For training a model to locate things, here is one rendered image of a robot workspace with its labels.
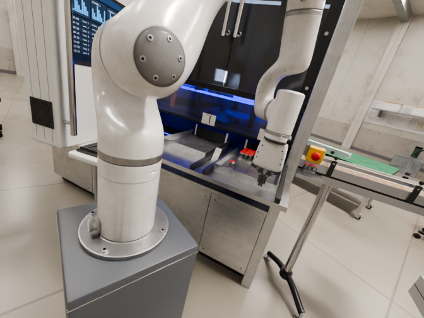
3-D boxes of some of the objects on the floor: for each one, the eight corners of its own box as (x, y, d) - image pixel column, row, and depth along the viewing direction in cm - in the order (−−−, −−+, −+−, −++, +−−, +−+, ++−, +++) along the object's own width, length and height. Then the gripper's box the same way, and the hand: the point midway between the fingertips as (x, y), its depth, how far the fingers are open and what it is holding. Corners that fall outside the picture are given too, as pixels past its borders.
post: (243, 277, 138) (406, -164, 65) (251, 281, 136) (428, -167, 63) (240, 284, 133) (416, -189, 59) (248, 289, 131) (441, -195, 57)
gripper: (252, 132, 65) (238, 180, 71) (298, 146, 60) (279, 196, 67) (257, 130, 72) (243, 174, 78) (299, 142, 67) (281, 188, 73)
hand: (262, 180), depth 71 cm, fingers closed, pressing on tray
